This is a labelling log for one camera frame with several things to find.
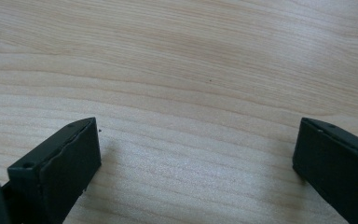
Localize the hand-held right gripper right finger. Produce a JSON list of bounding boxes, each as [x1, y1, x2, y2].
[[292, 117, 358, 224]]

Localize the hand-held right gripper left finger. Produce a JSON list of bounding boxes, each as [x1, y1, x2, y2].
[[7, 117, 103, 224]]

